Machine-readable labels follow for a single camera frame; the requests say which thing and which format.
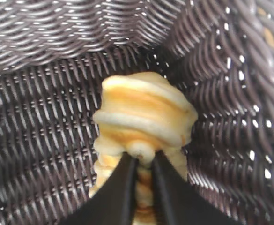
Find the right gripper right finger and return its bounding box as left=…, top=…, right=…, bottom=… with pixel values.
left=150, top=151, right=243, bottom=225

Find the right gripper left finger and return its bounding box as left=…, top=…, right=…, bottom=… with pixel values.
left=57, top=154, right=138, bottom=225

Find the long striped bread roll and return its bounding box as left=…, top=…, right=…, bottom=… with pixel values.
left=89, top=71, right=198, bottom=225

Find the dark brown wicker basket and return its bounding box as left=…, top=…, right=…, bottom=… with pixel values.
left=0, top=0, right=274, bottom=225

